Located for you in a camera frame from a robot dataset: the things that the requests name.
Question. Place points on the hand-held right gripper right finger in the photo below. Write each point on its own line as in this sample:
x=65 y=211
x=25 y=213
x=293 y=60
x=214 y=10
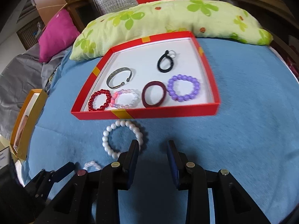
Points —
x=172 y=163

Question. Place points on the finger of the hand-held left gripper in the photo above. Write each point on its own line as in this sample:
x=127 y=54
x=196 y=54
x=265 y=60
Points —
x=63 y=171

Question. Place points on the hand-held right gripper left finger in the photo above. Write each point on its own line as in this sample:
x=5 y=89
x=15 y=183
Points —
x=132 y=163

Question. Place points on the red shallow box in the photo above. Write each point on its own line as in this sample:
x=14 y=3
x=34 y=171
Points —
x=140 y=74

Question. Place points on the silver bangle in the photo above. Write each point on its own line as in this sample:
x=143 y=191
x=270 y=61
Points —
x=116 y=71

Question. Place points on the blue blanket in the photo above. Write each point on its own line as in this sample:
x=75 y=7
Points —
x=210 y=144

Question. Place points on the dark red wallet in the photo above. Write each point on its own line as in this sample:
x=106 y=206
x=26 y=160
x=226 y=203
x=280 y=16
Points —
x=23 y=127

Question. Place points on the orange box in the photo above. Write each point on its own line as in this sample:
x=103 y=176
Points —
x=37 y=112

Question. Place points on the grey cloth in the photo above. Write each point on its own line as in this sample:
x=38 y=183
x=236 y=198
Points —
x=18 y=86

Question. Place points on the pink cushion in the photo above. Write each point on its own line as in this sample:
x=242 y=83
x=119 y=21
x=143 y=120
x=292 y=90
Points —
x=56 y=37

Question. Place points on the green floral pillow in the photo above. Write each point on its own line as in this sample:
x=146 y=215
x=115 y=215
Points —
x=163 y=16

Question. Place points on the brown curved pillar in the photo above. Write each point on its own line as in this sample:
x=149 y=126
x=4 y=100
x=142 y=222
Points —
x=51 y=0

